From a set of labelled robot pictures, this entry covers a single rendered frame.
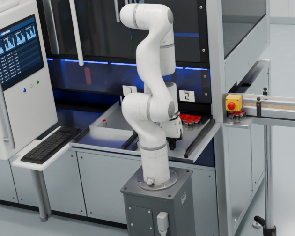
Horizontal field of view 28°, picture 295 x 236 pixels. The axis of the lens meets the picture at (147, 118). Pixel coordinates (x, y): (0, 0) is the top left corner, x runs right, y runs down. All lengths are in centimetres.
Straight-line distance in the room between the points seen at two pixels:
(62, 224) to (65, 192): 26
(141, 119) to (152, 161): 20
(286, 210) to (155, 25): 197
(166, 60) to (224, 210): 114
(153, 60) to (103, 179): 138
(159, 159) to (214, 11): 80
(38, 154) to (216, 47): 108
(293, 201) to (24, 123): 187
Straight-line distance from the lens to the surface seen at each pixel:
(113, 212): 377
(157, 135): 254
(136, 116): 251
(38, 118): 337
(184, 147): 290
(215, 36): 295
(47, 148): 320
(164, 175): 263
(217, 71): 301
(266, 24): 384
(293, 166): 447
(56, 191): 393
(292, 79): 600
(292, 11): 770
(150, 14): 239
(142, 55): 243
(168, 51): 259
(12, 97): 318
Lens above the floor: 225
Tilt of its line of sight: 25 degrees down
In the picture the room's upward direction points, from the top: 6 degrees counter-clockwise
